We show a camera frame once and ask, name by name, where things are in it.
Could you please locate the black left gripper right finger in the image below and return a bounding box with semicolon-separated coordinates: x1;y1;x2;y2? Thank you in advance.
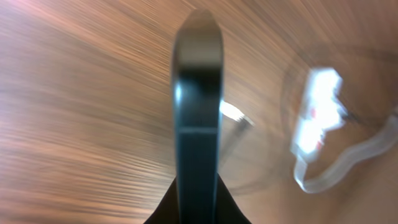
216;175;251;224

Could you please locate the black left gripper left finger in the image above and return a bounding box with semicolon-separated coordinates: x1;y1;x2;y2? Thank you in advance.
144;178;180;224

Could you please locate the smartphone with cyan screen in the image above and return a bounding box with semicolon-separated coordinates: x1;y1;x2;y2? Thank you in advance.
170;9;223;223

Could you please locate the white power strip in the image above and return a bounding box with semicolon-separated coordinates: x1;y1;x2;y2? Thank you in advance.
290;67;347;162

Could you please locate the black USB charging cable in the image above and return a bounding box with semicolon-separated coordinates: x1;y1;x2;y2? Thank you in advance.
217;43;398;194

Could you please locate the white power strip cord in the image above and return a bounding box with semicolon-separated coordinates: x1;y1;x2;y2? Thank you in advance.
292;105;398;194

